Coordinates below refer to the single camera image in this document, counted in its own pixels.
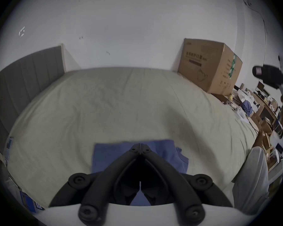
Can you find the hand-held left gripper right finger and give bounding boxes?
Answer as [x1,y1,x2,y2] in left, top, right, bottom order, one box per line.
[141,144,234,225]

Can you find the blue flat box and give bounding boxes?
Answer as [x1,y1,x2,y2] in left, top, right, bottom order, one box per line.
[18,189,46,214]

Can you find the bed with pale green sheet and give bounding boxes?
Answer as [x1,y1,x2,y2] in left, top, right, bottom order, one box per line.
[5,67,260,211]

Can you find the grey padded headboard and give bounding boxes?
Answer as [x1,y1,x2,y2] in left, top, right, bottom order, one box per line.
[0,45,66,155]

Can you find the dark blue shirt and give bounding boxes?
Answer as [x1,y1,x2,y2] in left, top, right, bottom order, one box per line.
[92,139,189,207]

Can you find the large brown carton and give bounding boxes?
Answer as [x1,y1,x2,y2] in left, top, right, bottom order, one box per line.
[178,38,243,96]

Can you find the cluttered wooden table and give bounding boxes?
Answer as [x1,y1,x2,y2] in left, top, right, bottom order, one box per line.
[233,81,283,138]

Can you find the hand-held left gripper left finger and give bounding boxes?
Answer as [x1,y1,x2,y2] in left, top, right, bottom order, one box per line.
[49,144,141,225]

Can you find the person's legs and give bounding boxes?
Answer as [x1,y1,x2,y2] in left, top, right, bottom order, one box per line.
[232,147,271,215]

